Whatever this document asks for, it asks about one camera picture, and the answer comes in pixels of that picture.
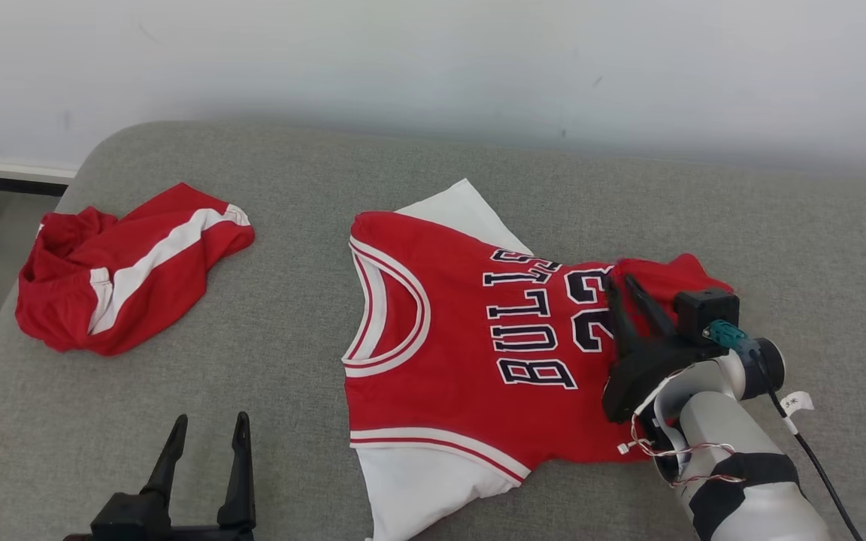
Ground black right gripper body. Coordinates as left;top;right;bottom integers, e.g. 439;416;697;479
601;332;713;424

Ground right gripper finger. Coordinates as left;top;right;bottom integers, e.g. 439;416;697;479
624;274;679;343
603;275;640;360

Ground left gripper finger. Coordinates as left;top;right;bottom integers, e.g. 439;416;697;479
216;411;257;528
140;414;189;503

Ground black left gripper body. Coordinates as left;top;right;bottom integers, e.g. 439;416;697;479
63;491;256;541

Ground red Bulls basketball jersey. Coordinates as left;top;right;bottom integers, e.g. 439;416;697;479
341;178;736;541

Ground red shorts with white stripe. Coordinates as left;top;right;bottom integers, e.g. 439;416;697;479
15;183;256;357

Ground grey fabric panel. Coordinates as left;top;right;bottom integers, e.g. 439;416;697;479
0;120;866;541

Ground thin red white wires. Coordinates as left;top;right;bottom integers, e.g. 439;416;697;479
616;367;748;489

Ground white cable tag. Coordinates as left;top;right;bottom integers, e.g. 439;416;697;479
779;390;816;435

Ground thin black cable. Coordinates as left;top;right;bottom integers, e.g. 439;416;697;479
749;349;866;541

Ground white wall baseboard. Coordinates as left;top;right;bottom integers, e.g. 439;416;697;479
0;158;77;198

